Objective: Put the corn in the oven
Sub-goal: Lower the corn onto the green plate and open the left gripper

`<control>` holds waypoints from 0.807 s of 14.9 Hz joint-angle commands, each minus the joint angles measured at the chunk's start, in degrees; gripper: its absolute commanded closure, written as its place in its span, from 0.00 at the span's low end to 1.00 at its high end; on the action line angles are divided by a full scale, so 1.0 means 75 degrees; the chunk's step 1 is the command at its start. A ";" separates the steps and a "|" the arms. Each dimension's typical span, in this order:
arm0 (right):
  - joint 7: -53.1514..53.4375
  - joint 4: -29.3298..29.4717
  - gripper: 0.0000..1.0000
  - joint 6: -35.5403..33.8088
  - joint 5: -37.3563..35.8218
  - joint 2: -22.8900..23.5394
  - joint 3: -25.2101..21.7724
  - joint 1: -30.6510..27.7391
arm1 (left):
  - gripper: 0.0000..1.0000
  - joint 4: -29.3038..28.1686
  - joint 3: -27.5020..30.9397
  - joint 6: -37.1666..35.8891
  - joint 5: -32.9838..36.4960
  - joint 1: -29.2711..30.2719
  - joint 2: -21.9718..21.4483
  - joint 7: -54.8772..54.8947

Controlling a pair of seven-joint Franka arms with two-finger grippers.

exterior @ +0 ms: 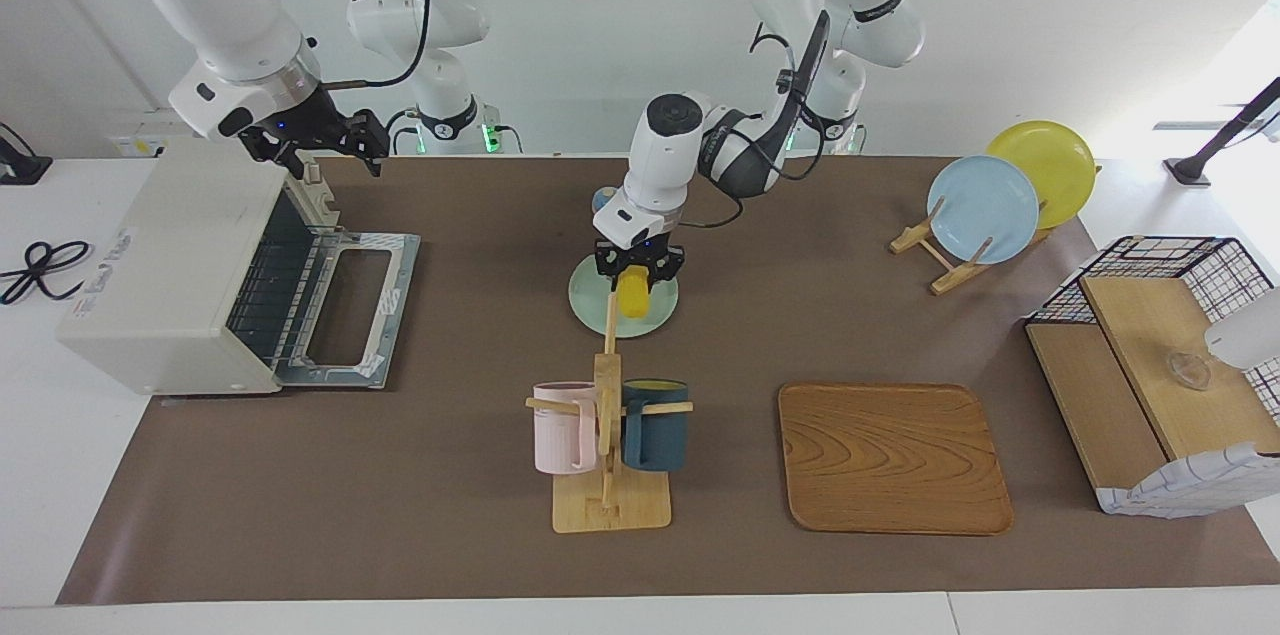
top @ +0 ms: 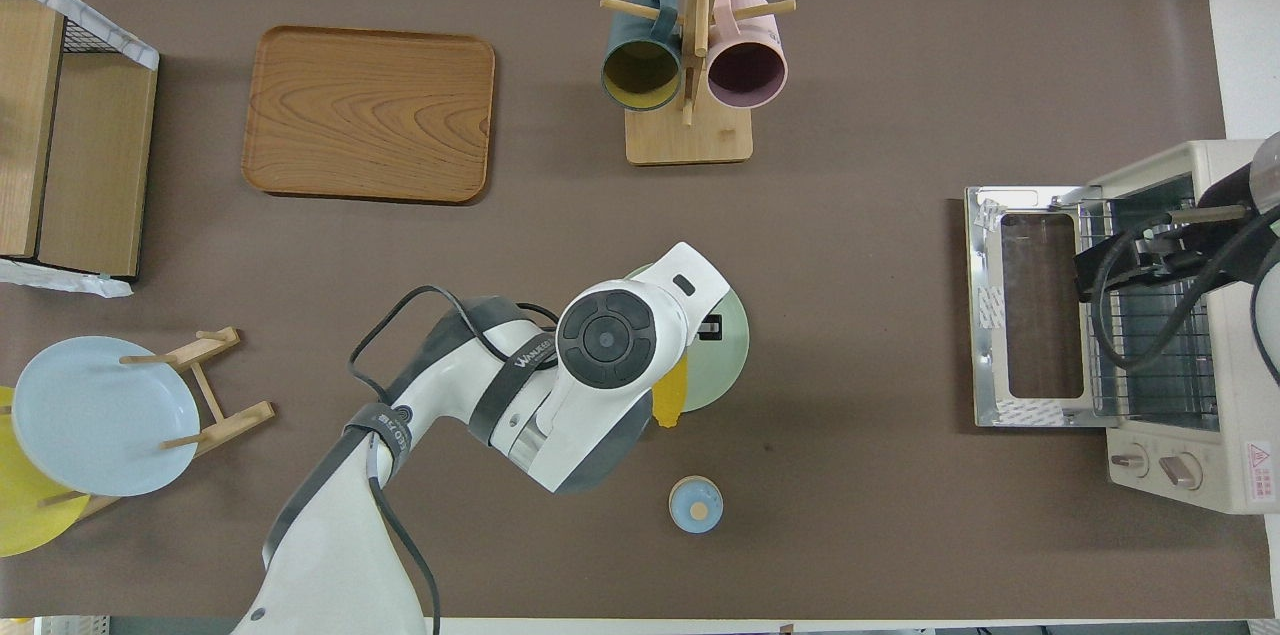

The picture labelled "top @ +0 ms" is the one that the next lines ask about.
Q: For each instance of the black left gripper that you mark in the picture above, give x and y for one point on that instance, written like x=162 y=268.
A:
x=710 y=327

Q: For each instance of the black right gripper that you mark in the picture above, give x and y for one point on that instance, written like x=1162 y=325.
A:
x=1150 y=260

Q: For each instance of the pale green plate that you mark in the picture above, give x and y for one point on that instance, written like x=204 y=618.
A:
x=725 y=355

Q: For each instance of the yellow corn cob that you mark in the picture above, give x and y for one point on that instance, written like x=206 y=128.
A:
x=670 y=400

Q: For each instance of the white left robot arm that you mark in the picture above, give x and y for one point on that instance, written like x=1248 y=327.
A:
x=600 y=345

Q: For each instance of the cream toaster oven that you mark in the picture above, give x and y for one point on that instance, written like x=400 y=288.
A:
x=1170 y=475

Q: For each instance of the small blue call bell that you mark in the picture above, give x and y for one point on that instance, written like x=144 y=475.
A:
x=695 y=505

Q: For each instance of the wooden mug rack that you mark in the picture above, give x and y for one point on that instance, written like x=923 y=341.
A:
x=690 y=140

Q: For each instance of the brown table mat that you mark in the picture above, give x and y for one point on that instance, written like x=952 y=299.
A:
x=850 y=515

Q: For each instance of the pink mug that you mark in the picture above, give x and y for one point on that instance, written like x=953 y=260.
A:
x=747 y=70

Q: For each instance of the dark blue mug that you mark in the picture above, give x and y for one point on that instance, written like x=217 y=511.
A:
x=640 y=75

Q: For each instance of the brown wooden tray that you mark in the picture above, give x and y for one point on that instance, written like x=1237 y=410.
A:
x=370 y=115

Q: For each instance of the wooden plate rack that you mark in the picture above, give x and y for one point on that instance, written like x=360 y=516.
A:
x=225 y=425

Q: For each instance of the light blue plate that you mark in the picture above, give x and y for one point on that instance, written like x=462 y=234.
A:
x=105 y=415

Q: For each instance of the white checkered cloth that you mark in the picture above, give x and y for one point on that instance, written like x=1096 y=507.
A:
x=60 y=280

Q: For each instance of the yellow plate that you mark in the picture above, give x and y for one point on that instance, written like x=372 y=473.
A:
x=25 y=515

